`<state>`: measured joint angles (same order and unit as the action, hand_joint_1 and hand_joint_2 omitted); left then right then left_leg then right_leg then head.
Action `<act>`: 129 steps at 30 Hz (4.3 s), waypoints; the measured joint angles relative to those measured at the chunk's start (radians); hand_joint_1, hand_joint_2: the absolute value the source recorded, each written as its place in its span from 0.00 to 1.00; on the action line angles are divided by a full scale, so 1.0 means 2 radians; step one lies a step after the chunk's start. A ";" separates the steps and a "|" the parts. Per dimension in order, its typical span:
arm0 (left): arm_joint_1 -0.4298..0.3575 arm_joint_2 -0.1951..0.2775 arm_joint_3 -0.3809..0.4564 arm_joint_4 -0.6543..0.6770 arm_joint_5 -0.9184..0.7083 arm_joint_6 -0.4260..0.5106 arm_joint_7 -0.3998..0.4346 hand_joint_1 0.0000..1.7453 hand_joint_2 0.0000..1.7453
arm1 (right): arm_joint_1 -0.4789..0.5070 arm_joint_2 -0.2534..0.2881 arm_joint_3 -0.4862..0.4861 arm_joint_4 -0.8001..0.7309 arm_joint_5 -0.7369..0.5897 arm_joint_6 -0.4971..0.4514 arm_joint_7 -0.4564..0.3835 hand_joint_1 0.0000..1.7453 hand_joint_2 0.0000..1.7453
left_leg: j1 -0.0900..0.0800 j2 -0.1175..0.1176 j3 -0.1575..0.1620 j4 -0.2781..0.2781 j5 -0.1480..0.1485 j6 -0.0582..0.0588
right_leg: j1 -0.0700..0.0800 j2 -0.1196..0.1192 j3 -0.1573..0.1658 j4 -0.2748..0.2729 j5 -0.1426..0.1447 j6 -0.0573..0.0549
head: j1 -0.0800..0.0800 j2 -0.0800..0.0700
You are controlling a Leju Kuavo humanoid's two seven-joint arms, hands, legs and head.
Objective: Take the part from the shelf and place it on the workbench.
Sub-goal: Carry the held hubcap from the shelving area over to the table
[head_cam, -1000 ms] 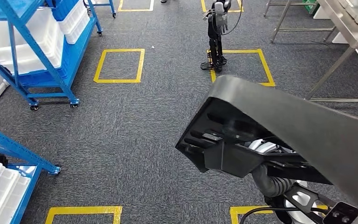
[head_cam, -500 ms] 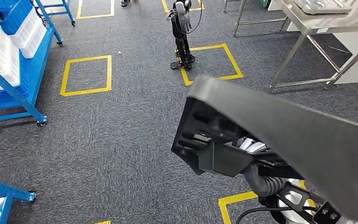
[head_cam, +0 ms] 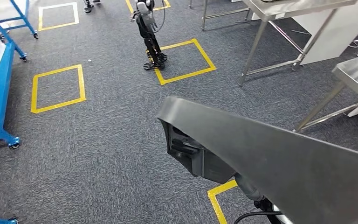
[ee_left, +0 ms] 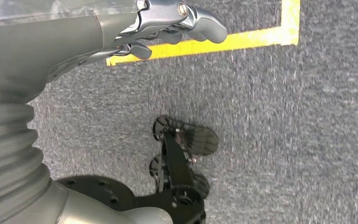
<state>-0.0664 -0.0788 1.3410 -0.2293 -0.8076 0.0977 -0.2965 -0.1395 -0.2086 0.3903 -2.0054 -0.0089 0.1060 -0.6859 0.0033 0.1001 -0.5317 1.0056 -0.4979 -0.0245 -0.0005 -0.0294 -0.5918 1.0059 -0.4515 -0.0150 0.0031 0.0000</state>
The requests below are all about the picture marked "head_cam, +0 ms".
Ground white panel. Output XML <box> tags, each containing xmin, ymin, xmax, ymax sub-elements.
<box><xmin>291</xmin><ymin>0</ymin><xmax>358</xmax><ymax>65</ymax></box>

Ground stainless steel table frame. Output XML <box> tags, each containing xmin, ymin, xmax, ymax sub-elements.
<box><xmin>188</xmin><ymin>0</ymin><xmax>251</xmax><ymax>32</ymax></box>

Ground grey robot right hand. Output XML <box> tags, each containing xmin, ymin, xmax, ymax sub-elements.
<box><xmin>234</xmin><ymin>173</ymin><xmax>266</xmax><ymax>202</ymax></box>

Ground yellow floor tape square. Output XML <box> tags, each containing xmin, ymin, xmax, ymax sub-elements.
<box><xmin>30</xmin><ymin>64</ymin><xmax>87</xmax><ymax>114</ymax></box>
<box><xmin>38</xmin><ymin>2</ymin><xmax>80</xmax><ymax>32</ymax></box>

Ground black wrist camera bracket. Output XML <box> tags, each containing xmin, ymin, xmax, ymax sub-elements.
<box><xmin>254</xmin><ymin>198</ymin><xmax>280</xmax><ymax>224</ymax></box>

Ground person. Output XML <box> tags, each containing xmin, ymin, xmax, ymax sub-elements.
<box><xmin>83</xmin><ymin>0</ymin><xmax>102</xmax><ymax>14</ymax></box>

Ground black plastic car part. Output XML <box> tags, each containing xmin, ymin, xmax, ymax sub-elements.
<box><xmin>157</xmin><ymin>96</ymin><xmax>358</xmax><ymax>224</ymax></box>

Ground black humanoid robot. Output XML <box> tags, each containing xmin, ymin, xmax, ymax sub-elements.
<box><xmin>131</xmin><ymin>0</ymin><xmax>168</xmax><ymax>71</ymax></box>

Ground black camera cable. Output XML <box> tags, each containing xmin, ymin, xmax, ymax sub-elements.
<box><xmin>234</xmin><ymin>210</ymin><xmax>275</xmax><ymax>224</ymax></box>

